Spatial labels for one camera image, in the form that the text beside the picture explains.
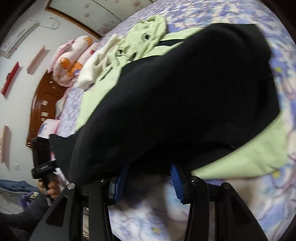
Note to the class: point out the green and black hooded jacket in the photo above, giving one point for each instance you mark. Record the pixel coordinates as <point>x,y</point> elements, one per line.
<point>185,92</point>

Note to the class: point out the red wall shelf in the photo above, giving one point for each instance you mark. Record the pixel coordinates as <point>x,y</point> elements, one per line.
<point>10,78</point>

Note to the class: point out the person's left hand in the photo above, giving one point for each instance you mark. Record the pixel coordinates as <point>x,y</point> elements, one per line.
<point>54,188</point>

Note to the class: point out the person's left forearm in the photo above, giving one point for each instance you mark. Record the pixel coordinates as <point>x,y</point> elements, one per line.
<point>25,215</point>

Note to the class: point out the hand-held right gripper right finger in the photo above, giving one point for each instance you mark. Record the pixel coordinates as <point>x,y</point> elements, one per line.
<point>177,183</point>

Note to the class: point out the blue denim cloth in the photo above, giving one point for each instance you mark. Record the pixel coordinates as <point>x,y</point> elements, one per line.
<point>13,185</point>

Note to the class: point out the pink wall shelf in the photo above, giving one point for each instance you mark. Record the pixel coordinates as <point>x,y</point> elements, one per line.
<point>5,143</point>
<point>34,61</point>

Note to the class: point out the white wall switch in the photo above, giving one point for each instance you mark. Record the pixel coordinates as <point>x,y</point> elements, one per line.
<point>16,167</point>

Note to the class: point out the pink pillow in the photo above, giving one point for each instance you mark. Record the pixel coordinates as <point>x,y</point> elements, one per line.
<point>47,127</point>

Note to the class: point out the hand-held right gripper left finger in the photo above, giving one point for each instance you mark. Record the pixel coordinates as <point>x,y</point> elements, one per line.
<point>120,183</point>

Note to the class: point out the brown wooden headboard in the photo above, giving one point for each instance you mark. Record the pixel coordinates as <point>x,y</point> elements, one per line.
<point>39,104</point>

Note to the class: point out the white air conditioner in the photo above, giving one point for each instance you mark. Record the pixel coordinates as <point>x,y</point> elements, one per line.
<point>18,38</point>

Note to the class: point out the folded white fleece garment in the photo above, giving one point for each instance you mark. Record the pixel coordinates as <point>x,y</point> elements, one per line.
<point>90,69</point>

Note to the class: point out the purple cloth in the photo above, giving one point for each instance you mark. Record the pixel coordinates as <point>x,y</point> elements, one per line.
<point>27,199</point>

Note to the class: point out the rolled pink bear-print quilt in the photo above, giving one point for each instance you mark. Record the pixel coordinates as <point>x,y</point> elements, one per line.
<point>69,55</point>

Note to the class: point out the grey cloth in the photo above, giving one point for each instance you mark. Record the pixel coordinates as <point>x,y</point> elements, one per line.
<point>61,105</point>

